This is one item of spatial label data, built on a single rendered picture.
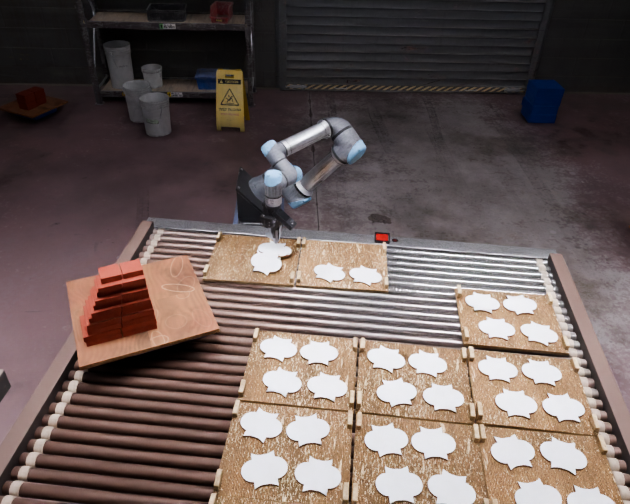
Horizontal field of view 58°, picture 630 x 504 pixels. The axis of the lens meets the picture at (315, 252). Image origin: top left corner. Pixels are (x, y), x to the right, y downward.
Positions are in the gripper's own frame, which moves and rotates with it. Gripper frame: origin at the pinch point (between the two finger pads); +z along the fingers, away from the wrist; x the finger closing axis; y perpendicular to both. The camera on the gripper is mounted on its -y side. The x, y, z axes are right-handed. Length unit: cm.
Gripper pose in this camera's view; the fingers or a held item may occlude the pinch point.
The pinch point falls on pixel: (277, 241)
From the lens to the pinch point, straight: 265.0
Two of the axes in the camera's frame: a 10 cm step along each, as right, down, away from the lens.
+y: -9.1, -2.8, 3.2
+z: -0.4, 8.1, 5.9
